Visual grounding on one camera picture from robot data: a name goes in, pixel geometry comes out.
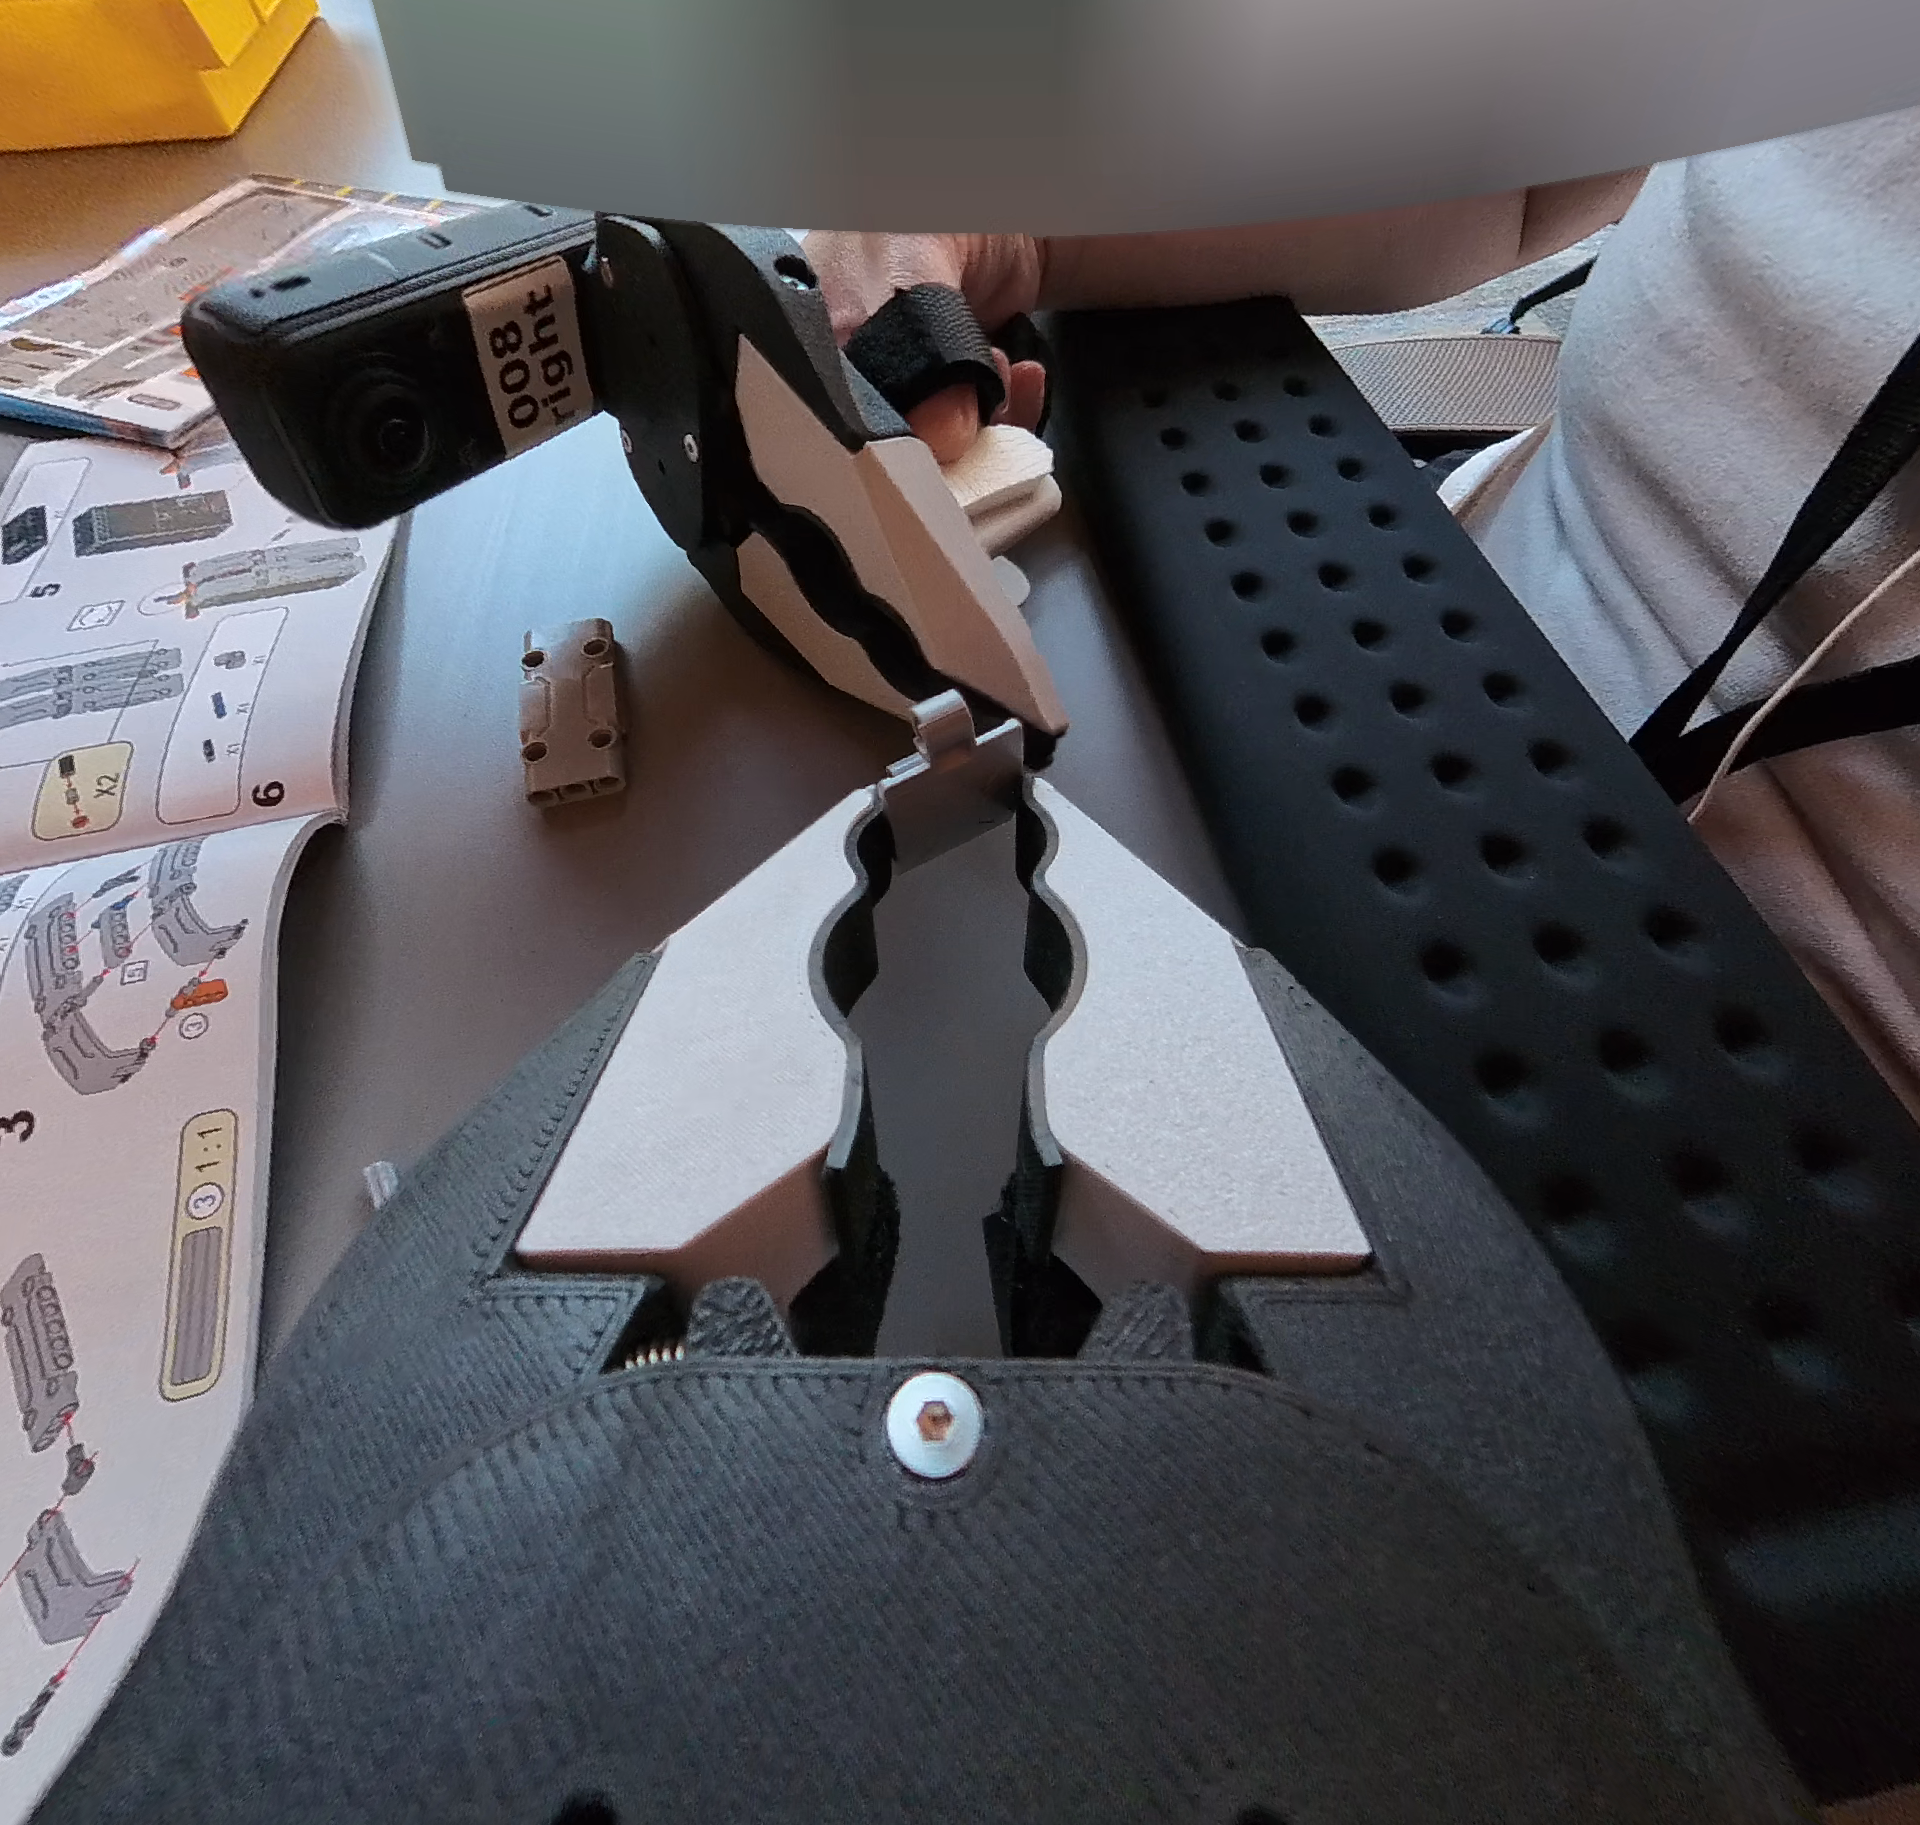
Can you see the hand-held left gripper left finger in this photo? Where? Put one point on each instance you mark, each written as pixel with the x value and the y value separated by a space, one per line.
pixel 691 1106

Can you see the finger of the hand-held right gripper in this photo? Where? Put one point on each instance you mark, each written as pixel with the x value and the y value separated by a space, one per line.
pixel 945 580
pixel 817 625

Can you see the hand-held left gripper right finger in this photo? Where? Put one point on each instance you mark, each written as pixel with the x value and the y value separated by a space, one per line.
pixel 1201 1106

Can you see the grey panel part with tab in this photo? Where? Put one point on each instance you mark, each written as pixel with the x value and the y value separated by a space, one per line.
pixel 952 805

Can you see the grey panel with holes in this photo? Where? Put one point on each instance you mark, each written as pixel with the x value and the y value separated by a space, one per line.
pixel 570 716

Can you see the person's right forearm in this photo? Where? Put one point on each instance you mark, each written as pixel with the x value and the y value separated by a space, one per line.
pixel 1275 273

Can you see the grey desk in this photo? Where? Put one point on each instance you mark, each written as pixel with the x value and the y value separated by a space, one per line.
pixel 450 881

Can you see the person's right hand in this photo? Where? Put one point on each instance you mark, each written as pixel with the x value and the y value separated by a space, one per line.
pixel 975 281

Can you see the printed sticker sheet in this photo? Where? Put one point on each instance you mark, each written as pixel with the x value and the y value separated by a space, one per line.
pixel 150 310

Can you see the open instruction booklet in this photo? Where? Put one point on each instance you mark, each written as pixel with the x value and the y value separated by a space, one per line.
pixel 121 956

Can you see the yellow plastic bin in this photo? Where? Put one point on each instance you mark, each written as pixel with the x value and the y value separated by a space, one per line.
pixel 150 71

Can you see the person's white shirt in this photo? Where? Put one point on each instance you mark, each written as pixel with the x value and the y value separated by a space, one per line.
pixel 1726 355

